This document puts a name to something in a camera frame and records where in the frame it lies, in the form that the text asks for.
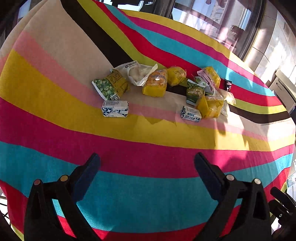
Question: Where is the colourful striped tablecloth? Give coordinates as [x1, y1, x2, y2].
[1, 1, 295, 240]

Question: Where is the clear nougat packet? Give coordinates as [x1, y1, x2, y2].
[218, 89, 236, 105]

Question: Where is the white printer box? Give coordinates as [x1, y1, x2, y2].
[269, 69, 295, 114]

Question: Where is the white translucent pastry packet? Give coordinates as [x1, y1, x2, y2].
[115, 61, 158, 86]

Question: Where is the pink wrapper snack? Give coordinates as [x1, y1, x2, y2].
[197, 69, 216, 95]

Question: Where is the dark green snack packet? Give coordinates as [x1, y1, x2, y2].
[186, 79, 205, 106]

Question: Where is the yellow packet on pink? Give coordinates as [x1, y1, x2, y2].
[203, 66, 221, 88]

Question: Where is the yellow clear cake packet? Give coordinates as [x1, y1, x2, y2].
[195, 95, 224, 119]

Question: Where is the orange bread snack packet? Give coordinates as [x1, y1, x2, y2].
[142, 69, 168, 97]

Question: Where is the white blue candy packet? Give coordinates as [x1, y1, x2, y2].
[101, 100, 130, 118]

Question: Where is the white blue small packet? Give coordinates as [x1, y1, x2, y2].
[180, 106, 202, 123]

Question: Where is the green pea snack packet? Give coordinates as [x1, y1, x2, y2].
[92, 69, 130, 100]

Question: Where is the black red snack packet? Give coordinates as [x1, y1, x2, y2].
[224, 79, 232, 92]

